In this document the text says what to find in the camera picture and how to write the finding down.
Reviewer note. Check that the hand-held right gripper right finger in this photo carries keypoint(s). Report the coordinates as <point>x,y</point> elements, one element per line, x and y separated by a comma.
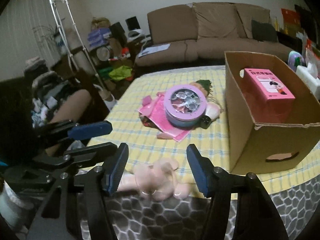
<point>198,173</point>

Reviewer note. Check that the pink printed carton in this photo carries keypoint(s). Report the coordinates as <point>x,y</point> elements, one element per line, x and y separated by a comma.
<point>271,92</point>

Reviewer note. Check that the stack of blue boxes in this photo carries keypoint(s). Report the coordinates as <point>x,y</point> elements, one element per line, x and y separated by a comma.
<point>98,37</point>

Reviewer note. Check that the knitted doll with green hat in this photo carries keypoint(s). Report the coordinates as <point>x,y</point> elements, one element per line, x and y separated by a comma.
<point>203,86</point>

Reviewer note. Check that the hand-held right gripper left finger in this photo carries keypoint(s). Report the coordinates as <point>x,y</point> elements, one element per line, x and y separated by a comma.
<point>117,170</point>

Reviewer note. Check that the pink plush toy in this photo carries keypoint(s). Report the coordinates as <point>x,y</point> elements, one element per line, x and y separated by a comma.
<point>155,180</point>

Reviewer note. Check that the round tin with purple lid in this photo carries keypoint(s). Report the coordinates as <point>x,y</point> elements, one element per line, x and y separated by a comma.
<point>185,105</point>

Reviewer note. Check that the brown cardboard box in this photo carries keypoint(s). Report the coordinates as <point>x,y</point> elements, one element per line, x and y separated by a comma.
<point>252,142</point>

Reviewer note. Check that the dark grey cushion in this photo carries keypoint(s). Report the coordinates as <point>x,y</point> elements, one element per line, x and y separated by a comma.
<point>263,31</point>

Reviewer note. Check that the black speaker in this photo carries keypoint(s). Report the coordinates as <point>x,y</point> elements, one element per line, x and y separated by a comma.
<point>117,31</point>

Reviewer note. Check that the pile of clothes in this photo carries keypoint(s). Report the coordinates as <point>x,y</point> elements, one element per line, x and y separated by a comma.
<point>45,87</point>

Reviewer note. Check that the yellow checkered tablecloth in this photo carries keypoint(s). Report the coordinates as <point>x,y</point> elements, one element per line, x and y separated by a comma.
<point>140,142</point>

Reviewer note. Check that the red and white package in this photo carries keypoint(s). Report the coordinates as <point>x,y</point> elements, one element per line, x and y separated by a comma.
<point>313,55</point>

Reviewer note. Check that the green bag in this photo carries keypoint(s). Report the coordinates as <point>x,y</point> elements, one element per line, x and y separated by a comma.
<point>121,73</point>

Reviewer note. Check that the white paper sheet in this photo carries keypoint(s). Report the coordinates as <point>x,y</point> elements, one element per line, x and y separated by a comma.
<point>155,49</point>

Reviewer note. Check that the brown fabric sofa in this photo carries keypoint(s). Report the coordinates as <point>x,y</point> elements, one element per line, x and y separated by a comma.
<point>215,42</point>

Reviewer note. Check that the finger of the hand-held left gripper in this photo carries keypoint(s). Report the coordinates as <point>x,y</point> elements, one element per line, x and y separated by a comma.
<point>90,130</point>
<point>85,153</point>

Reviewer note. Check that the yellow bottle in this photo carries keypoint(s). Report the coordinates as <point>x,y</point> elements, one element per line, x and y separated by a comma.
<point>276,23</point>

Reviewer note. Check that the purple round toy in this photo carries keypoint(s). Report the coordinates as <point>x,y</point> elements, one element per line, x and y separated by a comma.
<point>296,60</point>

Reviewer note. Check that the white tissue box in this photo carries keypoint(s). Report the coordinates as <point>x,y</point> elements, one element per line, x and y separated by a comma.
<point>308,78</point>

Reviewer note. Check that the red and orange boxes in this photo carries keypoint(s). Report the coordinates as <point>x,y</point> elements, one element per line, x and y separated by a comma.
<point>290,20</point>

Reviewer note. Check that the white garment stand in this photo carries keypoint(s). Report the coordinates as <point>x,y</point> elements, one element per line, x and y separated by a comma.
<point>60,17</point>

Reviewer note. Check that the pink towel with ribbon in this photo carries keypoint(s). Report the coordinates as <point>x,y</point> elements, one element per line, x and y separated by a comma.
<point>155,112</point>

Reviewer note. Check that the dark patterned pouch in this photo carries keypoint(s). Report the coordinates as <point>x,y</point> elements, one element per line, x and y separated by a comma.
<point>147,122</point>

